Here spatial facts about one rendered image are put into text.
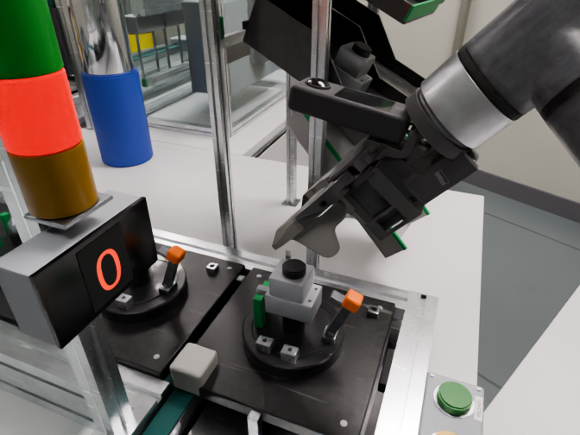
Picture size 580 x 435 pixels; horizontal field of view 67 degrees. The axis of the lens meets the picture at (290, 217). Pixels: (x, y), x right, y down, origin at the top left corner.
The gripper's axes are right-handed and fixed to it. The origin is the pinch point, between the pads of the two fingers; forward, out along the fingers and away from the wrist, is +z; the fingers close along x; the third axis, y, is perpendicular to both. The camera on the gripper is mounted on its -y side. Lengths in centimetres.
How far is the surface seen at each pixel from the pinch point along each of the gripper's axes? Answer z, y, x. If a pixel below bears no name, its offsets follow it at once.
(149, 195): 61, -23, 42
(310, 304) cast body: 5.9, 9.6, -1.8
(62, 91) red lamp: -8.2, -18.8, -18.4
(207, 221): 47, -7, 36
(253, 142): 55, -16, 86
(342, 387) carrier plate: 8.6, 19.5, -5.5
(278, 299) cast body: 8.7, 6.6, -2.3
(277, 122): 55, -16, 107
